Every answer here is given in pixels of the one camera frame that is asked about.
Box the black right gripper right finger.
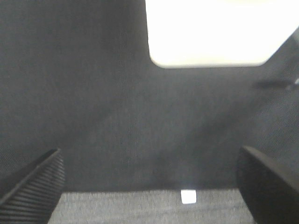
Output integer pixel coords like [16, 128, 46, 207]
[236, 146, 299, 224]

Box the white plastic bin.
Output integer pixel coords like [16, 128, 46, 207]
[145, 0, 299, 69]

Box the small white square tag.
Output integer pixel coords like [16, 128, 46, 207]
[180, 189, 197, 204]

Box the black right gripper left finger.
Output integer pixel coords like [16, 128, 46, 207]
[0, 149, 65, 224]

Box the black table cloth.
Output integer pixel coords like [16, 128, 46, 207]
[0, 0, 299, 224]

